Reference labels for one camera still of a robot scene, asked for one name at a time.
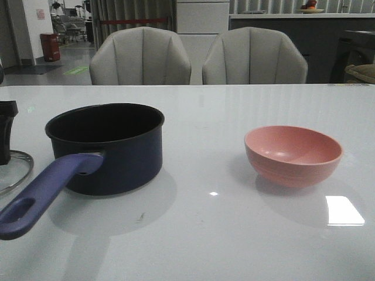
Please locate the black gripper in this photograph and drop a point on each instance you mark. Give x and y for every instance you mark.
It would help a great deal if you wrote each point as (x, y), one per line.
(8, 110)

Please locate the glass lid blue knob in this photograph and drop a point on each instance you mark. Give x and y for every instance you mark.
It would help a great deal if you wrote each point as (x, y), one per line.
(16, 170)

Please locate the dark blue saucepan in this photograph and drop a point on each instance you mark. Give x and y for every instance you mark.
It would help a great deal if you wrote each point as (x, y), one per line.
(99, 150)

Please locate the pink plastic bowl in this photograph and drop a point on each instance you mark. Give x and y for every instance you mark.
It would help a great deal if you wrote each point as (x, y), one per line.
(292, 156)

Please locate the red bin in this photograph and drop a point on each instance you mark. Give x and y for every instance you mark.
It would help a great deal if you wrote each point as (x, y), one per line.
(50, 46)

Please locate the grey curtain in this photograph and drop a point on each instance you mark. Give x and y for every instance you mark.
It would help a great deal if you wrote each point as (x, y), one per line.
(111, 16)

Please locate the left grey upholstered chair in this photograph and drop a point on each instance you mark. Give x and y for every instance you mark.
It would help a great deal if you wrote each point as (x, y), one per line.
(141, 56)

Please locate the grey upholstered chair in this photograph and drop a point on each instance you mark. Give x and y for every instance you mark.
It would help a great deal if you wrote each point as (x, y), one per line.
(141, 56)
(252, 55)

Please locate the white refrigerator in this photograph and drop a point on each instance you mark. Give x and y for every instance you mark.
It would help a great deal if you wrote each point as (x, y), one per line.
(202, 17)

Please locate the right grey upholstered chair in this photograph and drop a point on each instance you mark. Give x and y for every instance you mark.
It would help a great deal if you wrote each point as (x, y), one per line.
(252, 55)

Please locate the dark grey counter cabinet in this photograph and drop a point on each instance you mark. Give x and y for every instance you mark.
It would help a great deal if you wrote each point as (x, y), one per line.
(315, 35)

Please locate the fruit plate on counter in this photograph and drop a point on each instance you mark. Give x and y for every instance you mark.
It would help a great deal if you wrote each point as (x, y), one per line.
(309, 7)

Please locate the olive sofa cushion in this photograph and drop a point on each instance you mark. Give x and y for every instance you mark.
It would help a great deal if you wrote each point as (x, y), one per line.
(360, 74)

